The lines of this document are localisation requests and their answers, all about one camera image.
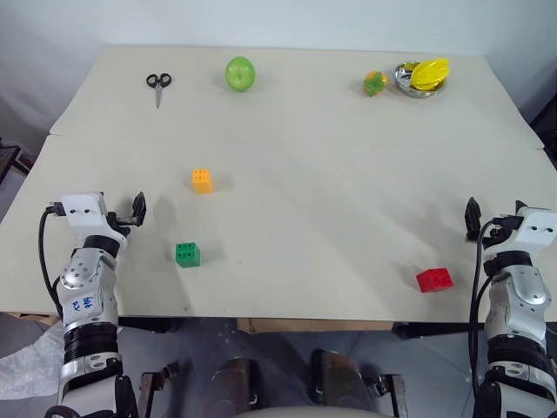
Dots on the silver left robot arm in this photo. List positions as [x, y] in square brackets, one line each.
[87, 287]

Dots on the red building block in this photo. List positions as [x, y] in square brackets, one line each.
[435, 281]

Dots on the black table frame bar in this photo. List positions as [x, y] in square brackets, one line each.
[431, 331]

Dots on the dark furniture piece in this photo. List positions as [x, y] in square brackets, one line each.
[546, 135]

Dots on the yellow toy fruit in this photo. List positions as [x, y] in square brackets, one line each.
[431, 74]

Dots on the dark metal rack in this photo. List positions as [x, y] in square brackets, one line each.
[11, 159]

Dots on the rusty metal bracket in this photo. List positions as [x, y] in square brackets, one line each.
[391, 392]
[152, 387]

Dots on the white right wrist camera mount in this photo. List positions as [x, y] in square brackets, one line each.
[537, 231]

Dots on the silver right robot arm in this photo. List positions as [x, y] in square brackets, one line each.
[520, 305]

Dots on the green building block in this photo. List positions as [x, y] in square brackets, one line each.
[188, 256]

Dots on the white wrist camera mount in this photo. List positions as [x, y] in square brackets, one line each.
[85, 213]
[537, 231]

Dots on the orange and green toy fruit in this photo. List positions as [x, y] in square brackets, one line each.
[375, 83]

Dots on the green apple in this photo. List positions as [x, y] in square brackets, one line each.
[240, 75]

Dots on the steel bowl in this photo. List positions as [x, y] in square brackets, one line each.
[407, 82]

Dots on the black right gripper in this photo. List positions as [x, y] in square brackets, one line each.
[498, 239]

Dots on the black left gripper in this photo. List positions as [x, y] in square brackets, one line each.
[122, 223]

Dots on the white plastic bag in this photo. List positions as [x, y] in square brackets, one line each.
[26, 370]

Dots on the dark rounded robot foot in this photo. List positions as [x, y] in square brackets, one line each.
[232, 383]
[337, 379]

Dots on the brown cardboard sheet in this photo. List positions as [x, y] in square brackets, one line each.
[313, 325]

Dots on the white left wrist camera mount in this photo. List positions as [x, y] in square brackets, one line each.
[85, 213]

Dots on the yellow building block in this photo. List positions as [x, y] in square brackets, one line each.
[202, 182]

